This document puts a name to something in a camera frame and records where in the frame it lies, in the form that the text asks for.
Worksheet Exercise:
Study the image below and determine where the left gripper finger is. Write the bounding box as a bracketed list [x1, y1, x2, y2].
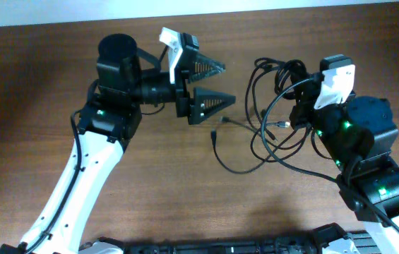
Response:
[186, 52, 226, 83]
[188, 87, 236, 125]

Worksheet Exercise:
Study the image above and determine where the thin black cable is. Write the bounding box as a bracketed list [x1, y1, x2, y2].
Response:
[210, 114, 313, 175]

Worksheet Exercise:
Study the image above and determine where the thick black cable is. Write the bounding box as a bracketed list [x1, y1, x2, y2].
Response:
[244, 57, 313, 163]

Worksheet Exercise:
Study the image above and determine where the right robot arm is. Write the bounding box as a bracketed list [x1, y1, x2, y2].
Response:
[290, 73, 399, 253]

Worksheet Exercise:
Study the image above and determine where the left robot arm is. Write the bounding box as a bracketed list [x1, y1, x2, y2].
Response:
[0, 28, 236, 253]

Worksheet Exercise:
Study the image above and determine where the right camera cable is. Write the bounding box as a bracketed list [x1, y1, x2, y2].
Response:
[261, 77, 399, 248]

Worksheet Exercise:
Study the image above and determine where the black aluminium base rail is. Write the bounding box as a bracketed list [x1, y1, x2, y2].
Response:
[78, 223, 381, 254]

